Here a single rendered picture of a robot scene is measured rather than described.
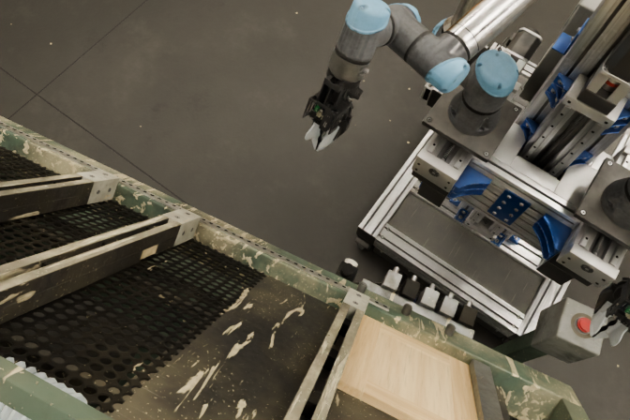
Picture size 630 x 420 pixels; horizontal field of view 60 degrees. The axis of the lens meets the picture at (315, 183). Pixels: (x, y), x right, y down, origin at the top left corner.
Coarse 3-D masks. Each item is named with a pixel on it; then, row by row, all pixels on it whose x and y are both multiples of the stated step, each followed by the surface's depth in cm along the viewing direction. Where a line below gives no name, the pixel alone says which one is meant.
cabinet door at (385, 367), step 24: (360, 336) 135; (384, 336) 142; (408, 336) 147; (360, 360) 122; (384, 360) 128; (408, 360) 133; (432, 360) 139; (456, 360) 144; (360, 384) 111; (384, 384) 116; (408, 384) 121; (432, 384) 125; (456, 384) 130; (384, 408) 108; (408, 408) 110; (432, 408) 115; (456, 408) 118
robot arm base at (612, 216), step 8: (616, 184) 148; (624, 184) 144; (608, 192) 148; (616, 192) 146; (624, 192) 143; (608, 200) 148; (616, 200) 146; (624, 200) 143; (608, 208) 147; (616, 208) 145; (624, 208) 143; (608, 216) 148; (616, 216) 146; (624, 216) 144; (616, 224) 148; (624, 224) 146
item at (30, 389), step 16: (0, 368) 41; (16, 368) 42; (32, 368) 49; (0, 384) 40; (16, 384) 40; (32, 384) 41; (48, 384) 42; (64, 384) 49; (0, 400) 41; (16, 400) 40; (32, 400) 40; (48, 400) 40; (64, 400) 41; (80, 400) 41; (0, 416) 45; (16, 416) 45; (32, 416) 40; (48, 416) 40; (64, 416) 40; (80, 416) 40; (96, 416) 40
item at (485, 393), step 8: (472, 360) 143; (472, 368) 139; (480, 368) 140; (488, 368) 142; (472, 376) 136; (480, 376) 135; (488, 376) 137; (472, 384) 133; (480, 384) 130; (488, 384) 132; (480, 392) 126; (488, 392) 128; (496, 392) 130; (480, 400) 122; (488, 400) 124; (496, 400) 125; (480, 408) 119; (488, 408) 120; (496, 408) 121; (480, 416) 117; (488, 416) 116; (496, 416) 117
